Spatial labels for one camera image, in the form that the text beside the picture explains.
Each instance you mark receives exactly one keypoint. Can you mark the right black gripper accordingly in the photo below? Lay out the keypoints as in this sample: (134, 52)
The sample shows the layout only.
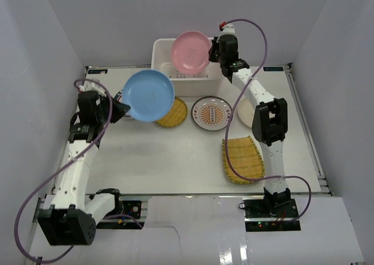
(215, 44)

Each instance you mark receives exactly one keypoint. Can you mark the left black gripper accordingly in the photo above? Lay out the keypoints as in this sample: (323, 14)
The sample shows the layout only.
(110, 109)

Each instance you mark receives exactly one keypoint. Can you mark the green rimmed white plate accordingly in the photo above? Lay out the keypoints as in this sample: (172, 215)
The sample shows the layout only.
(118, 98)

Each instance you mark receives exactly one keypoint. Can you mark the pink plastic plate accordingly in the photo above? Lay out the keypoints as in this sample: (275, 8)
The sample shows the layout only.
(189, 52)

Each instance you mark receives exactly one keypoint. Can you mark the blue plastic plate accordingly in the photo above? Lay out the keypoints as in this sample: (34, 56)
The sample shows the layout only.
(150, 95)

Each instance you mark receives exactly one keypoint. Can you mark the orange sunburst patterned plate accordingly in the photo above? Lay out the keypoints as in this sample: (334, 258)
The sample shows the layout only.
(211, 113)

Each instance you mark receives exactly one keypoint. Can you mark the rectangular bamboo woven tray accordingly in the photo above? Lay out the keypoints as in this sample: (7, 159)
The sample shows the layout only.
(245, 158)

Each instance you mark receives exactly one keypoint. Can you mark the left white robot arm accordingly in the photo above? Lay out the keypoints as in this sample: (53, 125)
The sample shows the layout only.
(69, 220)

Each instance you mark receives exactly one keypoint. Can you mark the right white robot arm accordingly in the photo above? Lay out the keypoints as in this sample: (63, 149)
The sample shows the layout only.
(270, 121)

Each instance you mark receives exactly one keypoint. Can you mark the white plastic bin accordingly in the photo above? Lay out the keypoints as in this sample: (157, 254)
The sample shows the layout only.
(205, 83)

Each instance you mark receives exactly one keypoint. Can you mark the left blue table label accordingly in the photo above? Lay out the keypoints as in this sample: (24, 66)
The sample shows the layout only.
(97, 71)

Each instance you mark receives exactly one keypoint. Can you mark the blue table label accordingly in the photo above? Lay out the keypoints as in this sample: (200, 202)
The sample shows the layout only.
(97, 71)
(273, 69)

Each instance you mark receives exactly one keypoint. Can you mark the right blue table label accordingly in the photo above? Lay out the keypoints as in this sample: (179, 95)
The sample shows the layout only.
(273, 69)

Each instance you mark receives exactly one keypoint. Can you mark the round bamboo woven plate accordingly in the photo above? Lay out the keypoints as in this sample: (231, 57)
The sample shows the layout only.
(176, 115)

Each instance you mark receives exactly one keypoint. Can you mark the cream round plate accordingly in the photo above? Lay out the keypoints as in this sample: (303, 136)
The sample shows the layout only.
(245, 112)

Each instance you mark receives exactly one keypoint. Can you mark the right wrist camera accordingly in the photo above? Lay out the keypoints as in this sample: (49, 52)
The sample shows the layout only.
(226, 29)

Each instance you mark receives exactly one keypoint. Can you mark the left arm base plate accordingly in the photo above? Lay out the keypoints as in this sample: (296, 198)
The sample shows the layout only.
(133, 217)

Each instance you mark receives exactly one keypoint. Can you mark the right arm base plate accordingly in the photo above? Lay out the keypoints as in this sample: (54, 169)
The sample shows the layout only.
(260, 219)

